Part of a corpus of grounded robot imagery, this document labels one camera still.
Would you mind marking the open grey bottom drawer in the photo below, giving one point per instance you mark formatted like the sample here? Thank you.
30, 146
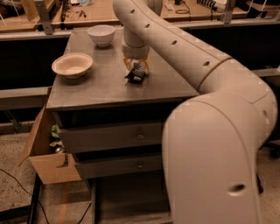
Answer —
136, 198

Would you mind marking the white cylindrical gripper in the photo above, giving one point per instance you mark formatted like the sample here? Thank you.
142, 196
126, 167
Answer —
135, 52

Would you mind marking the wooden background workbench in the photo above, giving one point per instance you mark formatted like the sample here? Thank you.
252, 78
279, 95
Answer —
187, 14

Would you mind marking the grey top drawer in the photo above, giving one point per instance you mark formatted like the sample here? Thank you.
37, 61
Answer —
111, 136

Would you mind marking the grey wooden drawer cabinet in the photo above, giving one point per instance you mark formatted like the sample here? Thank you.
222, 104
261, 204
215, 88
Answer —
104, 96

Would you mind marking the beige shallow bowl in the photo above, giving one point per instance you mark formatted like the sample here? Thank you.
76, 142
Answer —
72, 65

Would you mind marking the dark blue rxbar wrapper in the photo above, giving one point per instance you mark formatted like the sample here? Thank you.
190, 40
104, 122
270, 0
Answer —
136, 74

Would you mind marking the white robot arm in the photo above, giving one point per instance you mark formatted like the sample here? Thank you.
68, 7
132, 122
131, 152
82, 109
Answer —
209, 142

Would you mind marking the grey middle drawer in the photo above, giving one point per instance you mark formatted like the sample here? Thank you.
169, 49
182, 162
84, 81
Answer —
119, 165

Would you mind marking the brown cardboard box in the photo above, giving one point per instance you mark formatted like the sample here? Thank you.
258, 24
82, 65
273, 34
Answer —
51, 167

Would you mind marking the white deep ceramic bowl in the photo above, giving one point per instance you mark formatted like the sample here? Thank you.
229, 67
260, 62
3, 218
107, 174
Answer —
102, 35

